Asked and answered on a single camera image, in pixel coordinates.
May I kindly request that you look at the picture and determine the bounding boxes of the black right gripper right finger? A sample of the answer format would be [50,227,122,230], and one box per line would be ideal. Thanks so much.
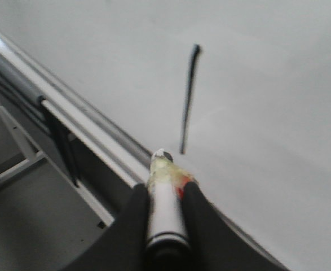
[182,182,275,270]

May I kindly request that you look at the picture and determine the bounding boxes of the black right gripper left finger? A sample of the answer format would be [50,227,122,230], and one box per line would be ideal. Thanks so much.
[62,184,149,270]

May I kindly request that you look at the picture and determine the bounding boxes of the white whiteboard marker black cap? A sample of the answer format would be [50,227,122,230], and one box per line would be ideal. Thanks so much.
[144,147,193,255]

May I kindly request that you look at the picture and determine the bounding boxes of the red round magnet taped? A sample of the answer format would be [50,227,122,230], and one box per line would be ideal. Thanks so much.
[174,169,198,199]

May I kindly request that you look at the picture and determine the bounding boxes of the white whiteboard with aluminium tray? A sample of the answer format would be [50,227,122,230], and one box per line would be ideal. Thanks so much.
[0,1,331,270]

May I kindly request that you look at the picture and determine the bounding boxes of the white metal rack frame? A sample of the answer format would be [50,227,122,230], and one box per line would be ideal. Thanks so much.
[0,104,114,226]

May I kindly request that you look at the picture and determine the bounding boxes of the grey tube with black cables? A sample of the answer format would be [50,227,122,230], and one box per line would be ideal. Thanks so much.
[0,55,80,186]

